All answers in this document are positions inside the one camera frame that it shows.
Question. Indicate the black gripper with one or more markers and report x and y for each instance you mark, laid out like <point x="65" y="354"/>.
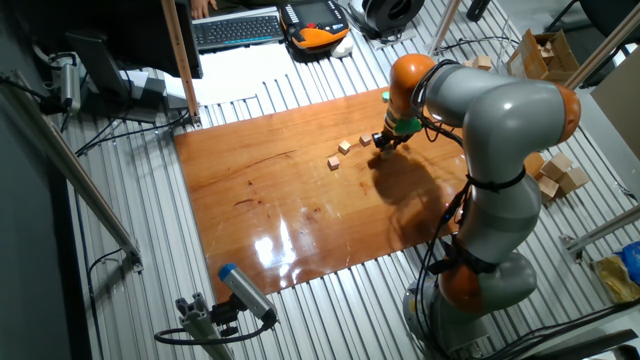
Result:
<point x="392" y="140"/>

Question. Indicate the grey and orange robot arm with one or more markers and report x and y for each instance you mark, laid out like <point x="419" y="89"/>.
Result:
<point x="505" y="115"/>

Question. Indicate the person hand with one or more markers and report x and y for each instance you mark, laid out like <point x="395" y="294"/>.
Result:
<point x="202" y="7"/>

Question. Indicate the grey metal plate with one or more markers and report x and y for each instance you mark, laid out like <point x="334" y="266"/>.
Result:
<point x="395" y="41"/>

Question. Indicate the white rounded object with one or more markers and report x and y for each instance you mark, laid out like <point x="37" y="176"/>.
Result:
<point x="343" y="47"/>

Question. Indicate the wooden block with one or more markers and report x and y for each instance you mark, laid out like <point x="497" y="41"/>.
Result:
<point x="468" y="63"/>
<point x="482" y="62"/>

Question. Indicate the glossy wooden board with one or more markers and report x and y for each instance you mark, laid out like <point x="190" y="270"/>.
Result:
<point x="280" y="210"/>

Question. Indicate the black round spool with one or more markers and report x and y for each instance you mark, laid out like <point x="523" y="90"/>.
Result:
<point x="380" y="15"/>

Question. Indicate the orange black teach pendant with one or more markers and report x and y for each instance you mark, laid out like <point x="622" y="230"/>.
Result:
<point x="315" y="35"/>

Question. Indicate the brown cardboard box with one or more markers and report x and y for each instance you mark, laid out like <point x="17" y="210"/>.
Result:
<point x="525" y="60"/>

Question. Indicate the large wooden cube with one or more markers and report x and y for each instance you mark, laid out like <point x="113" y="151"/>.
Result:
<point x="574" y="181"/>
<point x="556" y="166"/>
<point x="548" y="188"/>

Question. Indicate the black cylindrical object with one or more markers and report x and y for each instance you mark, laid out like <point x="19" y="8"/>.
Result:
<point x="477" y="10"/>

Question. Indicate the white paper sheets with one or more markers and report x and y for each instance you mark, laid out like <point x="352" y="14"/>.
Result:
<point x="240" y="70"/>

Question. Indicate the dark computer keyboard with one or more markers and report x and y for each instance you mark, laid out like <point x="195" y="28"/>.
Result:
<point x="237" y="31"/>

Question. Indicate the brown flat panel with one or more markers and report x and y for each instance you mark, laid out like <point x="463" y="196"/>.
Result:
<point x="620" y="110"/>

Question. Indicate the grey flat box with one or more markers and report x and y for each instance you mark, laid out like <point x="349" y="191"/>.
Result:
<point x="150" y="95"/>

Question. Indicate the short aluminium profile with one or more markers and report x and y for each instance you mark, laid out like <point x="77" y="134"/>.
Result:
<point x="200" y="325"/>

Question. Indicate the dark office chair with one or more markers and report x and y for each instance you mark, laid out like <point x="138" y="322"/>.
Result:
<point x="610" y="12"/>

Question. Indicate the yellow plastic bag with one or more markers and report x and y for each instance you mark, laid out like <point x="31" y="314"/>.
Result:
<point x="617" y="280"/>

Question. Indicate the blue plastic bag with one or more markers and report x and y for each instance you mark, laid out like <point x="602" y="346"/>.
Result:
<point x="631" y="260"/>

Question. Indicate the black flat bar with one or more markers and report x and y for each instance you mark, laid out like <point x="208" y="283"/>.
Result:
<point x="580" y="346"/>

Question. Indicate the dark computer monitor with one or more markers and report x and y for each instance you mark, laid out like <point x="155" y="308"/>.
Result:
<point x="125" y="30"/>

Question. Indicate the black monitor stand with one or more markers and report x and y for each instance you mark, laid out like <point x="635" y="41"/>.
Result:
<point x="97" y="65"/>

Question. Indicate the long aluminium beam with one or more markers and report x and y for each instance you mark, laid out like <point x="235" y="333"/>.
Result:
<point x="75" y="175"/>

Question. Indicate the green camera mount bracket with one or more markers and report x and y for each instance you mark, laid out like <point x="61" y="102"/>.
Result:
<point x="407" y="126"/>

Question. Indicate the aluminium frame post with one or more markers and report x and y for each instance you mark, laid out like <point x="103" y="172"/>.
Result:
<point x="600" y="50"/>
<point x="445" y="25"/>

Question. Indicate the silver camera with blue cap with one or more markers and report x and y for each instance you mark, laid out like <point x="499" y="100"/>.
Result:
<point x="247" y="292"/>

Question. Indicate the aluminium frame beam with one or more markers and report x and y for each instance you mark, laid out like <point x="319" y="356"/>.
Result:
<point x="600" y="232"/>

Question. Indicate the brown frame post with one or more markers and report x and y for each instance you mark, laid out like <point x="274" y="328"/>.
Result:
<point x="180" y="60"/>

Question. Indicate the black camera clamp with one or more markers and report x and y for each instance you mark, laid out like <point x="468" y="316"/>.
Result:
<point x="222" y="315"/>

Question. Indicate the silver cylindrical camera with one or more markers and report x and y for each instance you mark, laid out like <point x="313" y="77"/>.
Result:
<point x="70" y="87"/>

